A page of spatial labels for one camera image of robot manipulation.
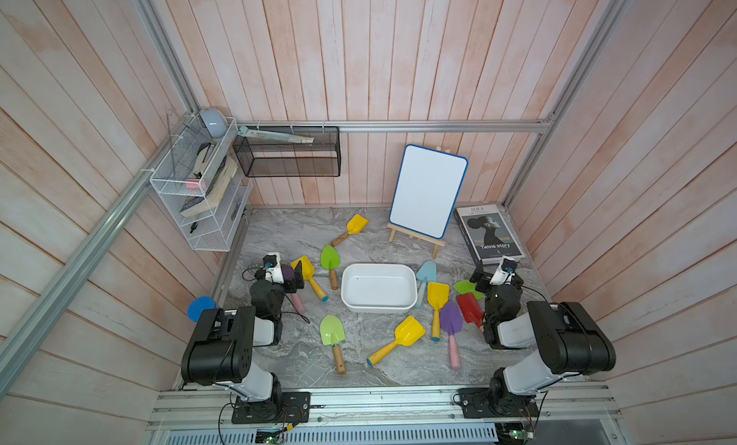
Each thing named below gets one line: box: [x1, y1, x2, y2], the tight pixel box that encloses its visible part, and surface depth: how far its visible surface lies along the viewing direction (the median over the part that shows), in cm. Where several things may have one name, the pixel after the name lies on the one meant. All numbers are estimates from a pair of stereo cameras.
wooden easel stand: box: [386, 222, 447, 259], surface depth 104 cm
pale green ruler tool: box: [237, 126, 315, 144], surface depth 93 cm
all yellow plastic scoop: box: [366, 315, 427, 368], surface depth 87 cm
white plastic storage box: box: [339, 262, 419, 314], surface depth 97 cm
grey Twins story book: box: [453, 203, 526, 266], surface depth 109 cm
